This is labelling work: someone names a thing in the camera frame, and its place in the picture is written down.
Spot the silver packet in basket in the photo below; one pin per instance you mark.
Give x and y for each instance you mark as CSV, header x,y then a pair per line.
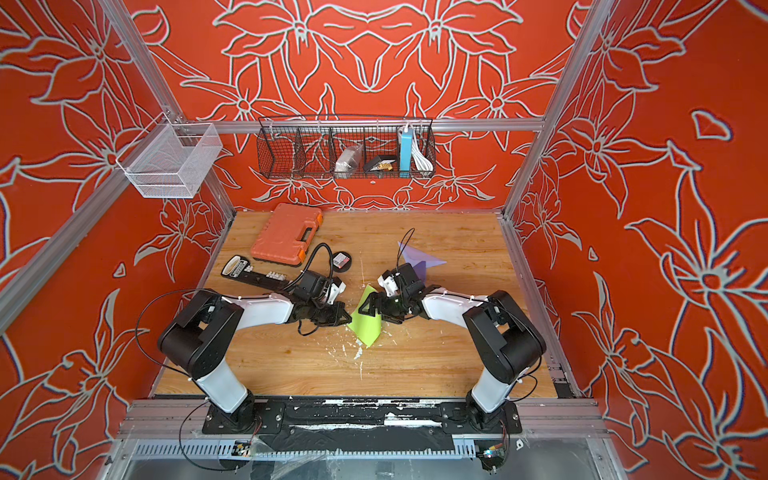
x,y
348,162

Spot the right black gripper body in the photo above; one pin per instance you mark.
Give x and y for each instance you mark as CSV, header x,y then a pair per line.
x,y
392,309

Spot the white slotted cable duct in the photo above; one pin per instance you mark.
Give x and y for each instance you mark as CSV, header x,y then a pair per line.
x,y
242,450

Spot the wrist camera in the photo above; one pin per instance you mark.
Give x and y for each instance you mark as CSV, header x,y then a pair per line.
x,y
333,289
401,281

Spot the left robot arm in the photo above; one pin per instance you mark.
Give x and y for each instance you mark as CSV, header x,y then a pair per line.
x,y
198,338

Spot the light blue box in basket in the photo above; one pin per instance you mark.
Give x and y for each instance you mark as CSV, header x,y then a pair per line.
x,y
405,153

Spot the dark purple square paper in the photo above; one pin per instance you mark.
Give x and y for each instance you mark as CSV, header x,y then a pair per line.
x,y
420,270

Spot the clear plastic wall bin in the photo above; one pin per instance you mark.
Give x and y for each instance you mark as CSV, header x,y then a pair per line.
x,y
171,161

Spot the light lavender square paper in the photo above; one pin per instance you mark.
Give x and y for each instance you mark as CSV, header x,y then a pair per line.
x,y
411,255

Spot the black round disc with label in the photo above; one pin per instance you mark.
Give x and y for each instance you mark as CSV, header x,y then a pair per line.
x,y
341,261

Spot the orange plastic tool case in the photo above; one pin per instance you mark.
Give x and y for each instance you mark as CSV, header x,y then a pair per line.
x,y
287,234

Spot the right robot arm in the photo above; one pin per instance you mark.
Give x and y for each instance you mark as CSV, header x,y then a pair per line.
x,y
508,344

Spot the black item in basket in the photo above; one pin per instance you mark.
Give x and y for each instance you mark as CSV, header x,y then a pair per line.
x,y
381,164

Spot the lime green square paper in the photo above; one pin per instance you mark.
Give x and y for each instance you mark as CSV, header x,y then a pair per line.
x,y
367,328

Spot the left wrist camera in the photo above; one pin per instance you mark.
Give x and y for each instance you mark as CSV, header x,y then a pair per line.
x,y
333,289

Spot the black wire wall basket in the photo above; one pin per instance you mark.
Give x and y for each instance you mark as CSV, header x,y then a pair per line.
x,y
298,148

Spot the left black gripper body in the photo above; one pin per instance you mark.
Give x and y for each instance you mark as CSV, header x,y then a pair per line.
x,y
325,315

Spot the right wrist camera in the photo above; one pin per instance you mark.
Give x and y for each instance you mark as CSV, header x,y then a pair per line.
x,y
401,281

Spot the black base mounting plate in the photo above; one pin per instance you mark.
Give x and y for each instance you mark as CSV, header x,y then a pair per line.
x,y
272,415

